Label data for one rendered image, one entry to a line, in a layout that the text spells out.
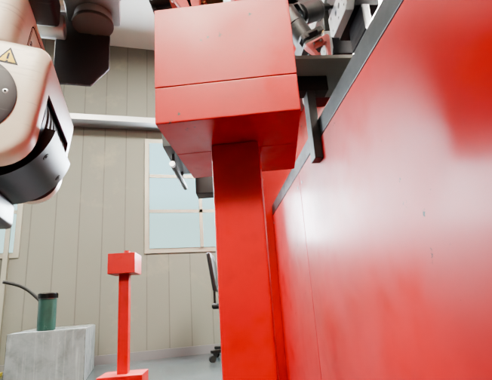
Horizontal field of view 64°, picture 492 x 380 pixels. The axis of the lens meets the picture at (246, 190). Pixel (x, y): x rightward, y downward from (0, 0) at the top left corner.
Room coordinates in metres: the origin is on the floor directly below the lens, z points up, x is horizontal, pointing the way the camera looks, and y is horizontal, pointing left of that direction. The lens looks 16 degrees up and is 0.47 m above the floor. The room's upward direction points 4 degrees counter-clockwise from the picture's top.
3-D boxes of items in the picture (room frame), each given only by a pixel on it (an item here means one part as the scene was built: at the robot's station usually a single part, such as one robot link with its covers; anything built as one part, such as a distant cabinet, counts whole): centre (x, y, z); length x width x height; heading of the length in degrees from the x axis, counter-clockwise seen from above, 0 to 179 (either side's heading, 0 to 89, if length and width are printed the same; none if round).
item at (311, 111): (0.87, -0.15, 0.88); 0.14 x 0.04 x 0.22; 95
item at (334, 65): (0.88, -0.18, 1.00); 0.26 x 0.18 x 0.01; 95
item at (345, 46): (1.11, -0.31, 1.26); 0.15 x 0.09 x 0.17; 5
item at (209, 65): (0.49, 0.01, 0.75); 0.20 x 0.16 x 0.18; 176
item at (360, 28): (0.89, -0.33, 1.13); 0.10 x 0.02 x 0.10; 5
